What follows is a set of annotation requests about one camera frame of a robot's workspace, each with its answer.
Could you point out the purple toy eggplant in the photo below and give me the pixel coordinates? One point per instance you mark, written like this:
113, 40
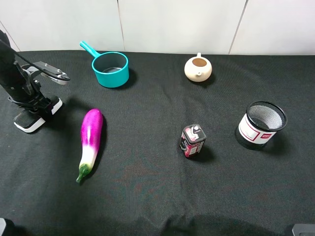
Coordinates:
90, 138

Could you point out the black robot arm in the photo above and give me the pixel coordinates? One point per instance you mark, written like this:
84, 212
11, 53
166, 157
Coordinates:
6, 52

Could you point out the cream ceramic teapot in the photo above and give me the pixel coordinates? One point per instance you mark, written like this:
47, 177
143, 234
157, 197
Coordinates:
198, 68

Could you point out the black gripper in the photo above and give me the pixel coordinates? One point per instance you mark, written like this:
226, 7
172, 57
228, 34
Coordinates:
22, 90

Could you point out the grey object bottom right corner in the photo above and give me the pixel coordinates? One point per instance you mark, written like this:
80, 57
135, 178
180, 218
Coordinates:
303, 230

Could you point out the teal saucepan with handle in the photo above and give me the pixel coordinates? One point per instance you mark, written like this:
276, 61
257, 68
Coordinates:
111, 68

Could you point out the black and white board eraser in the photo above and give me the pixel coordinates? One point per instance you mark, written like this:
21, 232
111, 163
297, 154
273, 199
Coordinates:
28, 121

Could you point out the small red patterned tin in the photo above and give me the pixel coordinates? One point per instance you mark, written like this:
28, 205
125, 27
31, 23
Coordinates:
192, 140

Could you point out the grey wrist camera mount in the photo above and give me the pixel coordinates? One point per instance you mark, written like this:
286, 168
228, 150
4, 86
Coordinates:
41, 68

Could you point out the black mesh pen holder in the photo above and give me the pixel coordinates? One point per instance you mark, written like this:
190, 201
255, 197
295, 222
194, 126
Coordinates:
261, 121

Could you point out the black tablecloth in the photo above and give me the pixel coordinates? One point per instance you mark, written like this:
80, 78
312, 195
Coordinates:
141, 183

